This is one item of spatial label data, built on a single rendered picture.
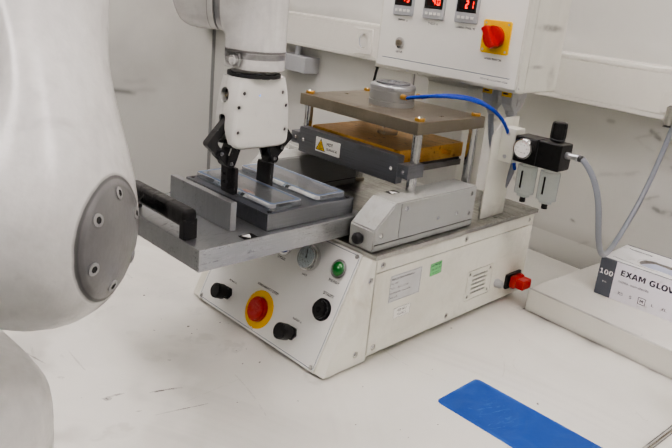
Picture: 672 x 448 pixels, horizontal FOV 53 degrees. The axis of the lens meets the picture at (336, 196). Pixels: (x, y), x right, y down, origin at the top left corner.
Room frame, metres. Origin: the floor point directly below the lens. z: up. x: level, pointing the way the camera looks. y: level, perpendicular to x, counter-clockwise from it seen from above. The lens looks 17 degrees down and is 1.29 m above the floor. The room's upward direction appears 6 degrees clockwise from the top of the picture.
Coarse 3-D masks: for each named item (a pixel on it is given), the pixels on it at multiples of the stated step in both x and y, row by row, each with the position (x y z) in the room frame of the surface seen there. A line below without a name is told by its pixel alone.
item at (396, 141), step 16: (320, 128) 1.16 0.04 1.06; (336, 128) 1.16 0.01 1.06; (352, 128) 1.17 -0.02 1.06; (368, 128) 1.19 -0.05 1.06; (384, 128) 1.15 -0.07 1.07; (384, 144) 1.07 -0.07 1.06; (400, 144) 1.08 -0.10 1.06; (432, 144) 1.10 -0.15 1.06; (448, 144) 1.12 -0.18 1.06; (432, 160) 1.10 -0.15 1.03; (448, 160) 1.13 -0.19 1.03
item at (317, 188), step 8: (256, 168) 1.04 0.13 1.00; (280, 168) 1.06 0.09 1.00; (280, 176) 1.01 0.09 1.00; (288, 176) 1.01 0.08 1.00; (296, 176) 1.02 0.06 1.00; (304, 176) 1.02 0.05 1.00; (296, 184) 0.97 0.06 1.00; (304, 184) 0.98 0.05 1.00; (312, 184) 0.98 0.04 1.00; (320, 184) 0.99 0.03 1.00; (312, 192) 0.94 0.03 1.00; (320, 192) 0.94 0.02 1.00; (328, 192) 0.95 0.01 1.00; (336, 192) 0.95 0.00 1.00
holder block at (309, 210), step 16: (192, 176) 0.99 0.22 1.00; (224, 192) 0.93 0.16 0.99; (288, 192) 0.96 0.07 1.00; (240, 208) 0.89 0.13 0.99; (256, 208) 0.87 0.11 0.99; (288, 208) 0.88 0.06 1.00; (304, 208) 0.89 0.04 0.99; (320, 208) 0.92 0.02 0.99; (336, 208) 0.94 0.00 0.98; (352, 208) 0.97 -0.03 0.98; (256, 224) 0.86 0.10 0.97; (272, 224) 0.85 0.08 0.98; (288, 224) 0.87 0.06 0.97
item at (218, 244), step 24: (192, 192) 0.90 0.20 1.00; (144, 216) 0.86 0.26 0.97; (216, 216) 0.86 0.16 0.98; (336, 216) 0.94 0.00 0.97; (168, 240) 0.81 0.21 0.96; (192, 240) 0.79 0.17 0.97; (216, 240) 0.80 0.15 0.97; (240, 240) 0.81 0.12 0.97; (264, 240) 0.83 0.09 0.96; (288, 240) 0.86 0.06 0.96; (312, 240) 0.90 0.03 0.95; (192, 264) 0.77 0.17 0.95; (216, 264) 0.78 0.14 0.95
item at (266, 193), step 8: (216, 176) 0.97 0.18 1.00; (240, 176) 0.98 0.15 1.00; (240, 184) 0.94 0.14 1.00; (248, 184) 0.95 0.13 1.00; (256, 184) 0.95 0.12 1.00; (264, 184) 0.96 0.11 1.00; (248, 192) 0.91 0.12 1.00; (256, 192) 0.91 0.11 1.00; (264, 192) 0.92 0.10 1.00; (272, 192) 0.92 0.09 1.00; (280, 192) 0.92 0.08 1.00; (264, 200) 0.88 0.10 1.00; (272, 200) 0.88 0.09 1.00; (280, 200) 0.89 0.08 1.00; (288, 200) 0.89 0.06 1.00
